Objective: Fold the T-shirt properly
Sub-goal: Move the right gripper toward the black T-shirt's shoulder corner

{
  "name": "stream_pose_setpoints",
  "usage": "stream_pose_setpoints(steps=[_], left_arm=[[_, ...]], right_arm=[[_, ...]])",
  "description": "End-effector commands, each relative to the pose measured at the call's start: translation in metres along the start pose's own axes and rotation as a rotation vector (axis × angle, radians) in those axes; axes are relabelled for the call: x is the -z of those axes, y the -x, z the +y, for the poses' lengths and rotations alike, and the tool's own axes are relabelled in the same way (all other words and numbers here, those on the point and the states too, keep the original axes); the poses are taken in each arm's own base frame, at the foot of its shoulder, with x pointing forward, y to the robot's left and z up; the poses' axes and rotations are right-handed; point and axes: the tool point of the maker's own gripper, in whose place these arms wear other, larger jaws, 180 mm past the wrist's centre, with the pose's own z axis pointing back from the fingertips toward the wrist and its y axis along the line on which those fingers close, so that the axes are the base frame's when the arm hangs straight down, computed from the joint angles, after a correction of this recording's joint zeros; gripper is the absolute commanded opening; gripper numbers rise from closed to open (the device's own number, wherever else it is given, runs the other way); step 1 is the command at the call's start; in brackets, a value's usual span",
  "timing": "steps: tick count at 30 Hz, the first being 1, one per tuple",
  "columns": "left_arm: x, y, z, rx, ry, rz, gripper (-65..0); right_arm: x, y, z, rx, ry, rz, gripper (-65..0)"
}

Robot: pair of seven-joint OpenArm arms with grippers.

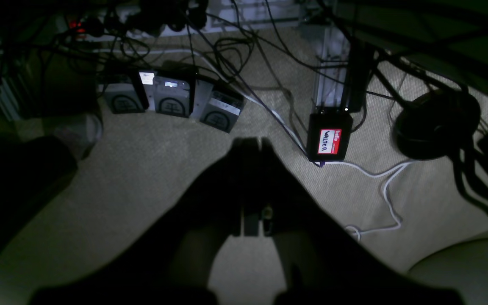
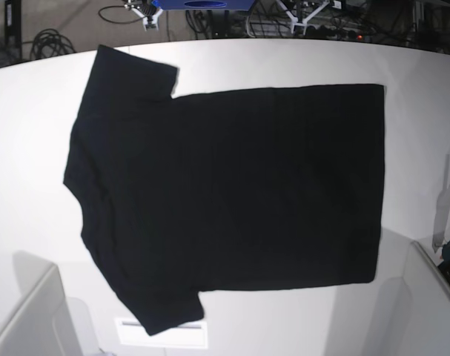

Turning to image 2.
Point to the black T-shirt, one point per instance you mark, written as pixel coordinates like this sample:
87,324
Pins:
244,190

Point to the blue box on stand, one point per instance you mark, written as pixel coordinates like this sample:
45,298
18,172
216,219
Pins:
204,4

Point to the grey partition panel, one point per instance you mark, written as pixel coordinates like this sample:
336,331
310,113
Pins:
412,316
36,316

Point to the right grey partition panel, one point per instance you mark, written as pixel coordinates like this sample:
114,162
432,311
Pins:
412,316

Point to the black power strip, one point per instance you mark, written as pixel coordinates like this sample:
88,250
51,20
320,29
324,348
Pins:
322,32

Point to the left grey partition panel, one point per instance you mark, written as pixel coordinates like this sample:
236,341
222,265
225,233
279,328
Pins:
36,316

